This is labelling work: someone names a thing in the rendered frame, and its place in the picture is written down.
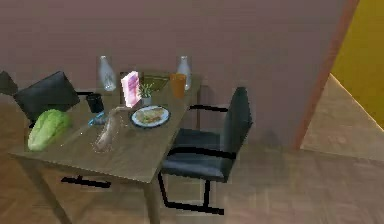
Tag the black armchair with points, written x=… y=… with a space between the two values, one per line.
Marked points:
x=206 y=150
x=46 y=95

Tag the clear glass bottle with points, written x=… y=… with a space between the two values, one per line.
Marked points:
x=106 y=75
x=184 y=70

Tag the orange door frame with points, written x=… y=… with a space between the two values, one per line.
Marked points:
x=325 y=71

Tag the green lettuce head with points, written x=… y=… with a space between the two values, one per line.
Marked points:
x=46 y=128

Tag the orange cup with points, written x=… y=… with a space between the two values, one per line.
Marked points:
x=177 y=85

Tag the pink book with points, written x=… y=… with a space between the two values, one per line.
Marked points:
x=131 y=88

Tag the small green potted plant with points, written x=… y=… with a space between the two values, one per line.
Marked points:
x=146 y=93

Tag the black mug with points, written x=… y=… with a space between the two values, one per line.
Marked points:
x=95 y=102

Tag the brown wooden dining table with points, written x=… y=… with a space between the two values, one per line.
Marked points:
x=140 y=150

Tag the blue rimmed plate with food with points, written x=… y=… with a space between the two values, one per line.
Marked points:
x=150 y=116

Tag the blue pen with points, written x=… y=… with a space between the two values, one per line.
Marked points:
x=96 y=118

